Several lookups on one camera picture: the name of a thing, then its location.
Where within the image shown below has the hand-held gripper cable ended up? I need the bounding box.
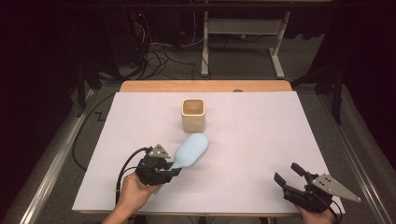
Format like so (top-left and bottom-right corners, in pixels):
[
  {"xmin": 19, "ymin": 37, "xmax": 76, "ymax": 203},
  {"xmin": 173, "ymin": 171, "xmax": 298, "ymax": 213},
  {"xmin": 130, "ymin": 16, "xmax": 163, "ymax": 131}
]
[
  {"xmin": 115, "ymin": 147, "xmax": 153, "ymax": 206},
  {"xmin": 329, "ymin": 200, "xmax": 344, "ymax": 224}
]

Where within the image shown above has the person's right hand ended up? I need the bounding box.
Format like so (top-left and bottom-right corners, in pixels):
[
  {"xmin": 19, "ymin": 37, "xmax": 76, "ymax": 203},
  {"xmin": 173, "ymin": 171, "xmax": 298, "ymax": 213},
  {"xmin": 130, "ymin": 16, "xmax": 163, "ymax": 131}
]
[{"xmin": 294, "ymin": 204, "xmax": 338, "ymax": 224}]

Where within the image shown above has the dark equipment cabinet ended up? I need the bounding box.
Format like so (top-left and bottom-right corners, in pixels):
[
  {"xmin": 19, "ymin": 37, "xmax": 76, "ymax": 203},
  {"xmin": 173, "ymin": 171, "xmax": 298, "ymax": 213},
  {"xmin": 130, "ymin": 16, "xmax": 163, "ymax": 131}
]
[{"xmin": 104, "ymin": 10, "xmax": 149, "ymax": 78}]

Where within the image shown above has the wooden table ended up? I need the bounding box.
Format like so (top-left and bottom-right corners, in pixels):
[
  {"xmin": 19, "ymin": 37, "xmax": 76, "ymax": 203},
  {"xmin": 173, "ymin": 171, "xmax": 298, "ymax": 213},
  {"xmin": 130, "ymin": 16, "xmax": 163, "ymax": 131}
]
[{"xmin": 74, "ymin": 79, "xmax": 306, "ymax": 218}]

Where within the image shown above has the left hand-held gripper cable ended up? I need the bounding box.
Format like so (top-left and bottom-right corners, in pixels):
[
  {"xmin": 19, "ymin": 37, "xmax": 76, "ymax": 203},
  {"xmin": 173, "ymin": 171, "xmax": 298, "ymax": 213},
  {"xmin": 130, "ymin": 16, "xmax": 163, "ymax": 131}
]
[{"xmin": 115, "ymin": 147, "xmax": 153, "ymax": 206}]

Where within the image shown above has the beige square cup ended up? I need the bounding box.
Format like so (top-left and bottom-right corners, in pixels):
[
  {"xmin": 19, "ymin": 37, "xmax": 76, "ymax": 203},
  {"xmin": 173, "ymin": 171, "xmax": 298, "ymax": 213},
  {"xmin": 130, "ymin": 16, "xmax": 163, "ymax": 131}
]
[{"xmin": 180, "ymin": 98, "xmax": 206, "ymax": 133}]

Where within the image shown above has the light blue hairbrush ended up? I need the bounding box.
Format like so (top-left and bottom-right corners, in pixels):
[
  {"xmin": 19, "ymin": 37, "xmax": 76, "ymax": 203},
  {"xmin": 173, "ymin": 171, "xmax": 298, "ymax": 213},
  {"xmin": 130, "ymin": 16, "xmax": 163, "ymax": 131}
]
[{"xmin": 152, "ymin": 133, "xmax": 210, "ymax": 196}]

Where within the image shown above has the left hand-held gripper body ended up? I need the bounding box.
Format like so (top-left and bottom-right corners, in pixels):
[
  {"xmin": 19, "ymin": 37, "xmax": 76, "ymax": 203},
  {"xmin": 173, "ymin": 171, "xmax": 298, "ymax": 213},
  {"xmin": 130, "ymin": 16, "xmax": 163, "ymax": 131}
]
[{"xmin": 134, "ymin": 143, "xmax": 176, "ymax": 187}]

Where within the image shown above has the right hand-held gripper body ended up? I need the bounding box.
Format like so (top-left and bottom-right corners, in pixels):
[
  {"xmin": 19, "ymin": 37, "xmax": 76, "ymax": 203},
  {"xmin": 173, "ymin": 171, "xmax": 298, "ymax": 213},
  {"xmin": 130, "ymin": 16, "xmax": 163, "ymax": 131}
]
[{"xmin": 281, "ymin": 173, "xmax": 362, "ymax": 215}]

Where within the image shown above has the metal floor rail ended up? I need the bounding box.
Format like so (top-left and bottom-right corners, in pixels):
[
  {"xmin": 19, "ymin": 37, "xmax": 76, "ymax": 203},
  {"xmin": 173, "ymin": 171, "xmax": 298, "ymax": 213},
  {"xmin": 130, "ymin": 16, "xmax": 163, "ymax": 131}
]
[
  {"xmin": 18, "ymin": 88, "xmax": 97, "ymax": 224},
  {"xmin": 317, "ymin": 92, "xmax": 390, "ymax": 224}
]

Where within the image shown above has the right hand-held gripper cable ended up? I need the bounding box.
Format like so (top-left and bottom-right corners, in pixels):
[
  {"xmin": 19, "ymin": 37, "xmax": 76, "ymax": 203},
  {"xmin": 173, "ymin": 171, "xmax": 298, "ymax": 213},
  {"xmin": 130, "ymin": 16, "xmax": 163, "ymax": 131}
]
[{"xmin": 329, "ymin": 200, "xmax": 344, "ymax": 224}]

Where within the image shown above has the person's left hand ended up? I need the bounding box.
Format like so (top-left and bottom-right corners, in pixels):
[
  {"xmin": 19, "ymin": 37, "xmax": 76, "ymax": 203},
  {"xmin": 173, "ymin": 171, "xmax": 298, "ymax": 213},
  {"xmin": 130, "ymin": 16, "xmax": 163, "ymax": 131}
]
[{"xmin": 120, "ymin": 172, "xmax": 163, "ymax": 213}]

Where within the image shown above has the long black floor cable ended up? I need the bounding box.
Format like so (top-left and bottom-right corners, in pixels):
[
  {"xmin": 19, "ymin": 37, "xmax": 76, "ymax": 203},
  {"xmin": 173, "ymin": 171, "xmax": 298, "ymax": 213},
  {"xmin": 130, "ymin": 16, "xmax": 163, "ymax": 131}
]
[{"xmin": 72, "ymin": 92, "xmax": 117, "ymax": 172}]

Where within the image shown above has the white desk frame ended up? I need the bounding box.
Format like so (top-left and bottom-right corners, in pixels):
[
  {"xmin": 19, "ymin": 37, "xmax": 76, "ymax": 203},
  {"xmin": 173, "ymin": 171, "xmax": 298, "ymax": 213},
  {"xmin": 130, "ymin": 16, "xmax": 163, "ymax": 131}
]
[{"xmin": 200, "ymin": 10, "xmax": 291, "ymax": 79}]

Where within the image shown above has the tangled floor cable bundle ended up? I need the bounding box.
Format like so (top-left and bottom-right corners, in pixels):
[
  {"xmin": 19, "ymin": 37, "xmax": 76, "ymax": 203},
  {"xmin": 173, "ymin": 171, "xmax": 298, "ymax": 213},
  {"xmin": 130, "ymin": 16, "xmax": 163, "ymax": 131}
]
[{"xmin": 132, "ymin": 12, "xmax": 198, "ymax": 80}]

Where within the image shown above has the black metal stand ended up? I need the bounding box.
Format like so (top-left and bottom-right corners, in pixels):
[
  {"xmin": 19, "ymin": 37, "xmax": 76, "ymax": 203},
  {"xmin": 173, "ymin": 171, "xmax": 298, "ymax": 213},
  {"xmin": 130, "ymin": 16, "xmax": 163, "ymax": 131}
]
[
  {"xmin": 75, "ymin": 60, "xmax": 104, "ymax": 119},
  {"xmin": 290, "ymin": 60, "xmax": 344, "ymax": 126}
]

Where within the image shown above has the white table sheet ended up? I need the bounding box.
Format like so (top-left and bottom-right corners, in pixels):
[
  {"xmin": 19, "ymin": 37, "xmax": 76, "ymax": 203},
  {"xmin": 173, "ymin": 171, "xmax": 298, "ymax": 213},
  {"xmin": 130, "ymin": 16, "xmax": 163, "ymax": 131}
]
[{"xmin": 72, "ymin": 91, "xmax": 346, "ymax": 215}]

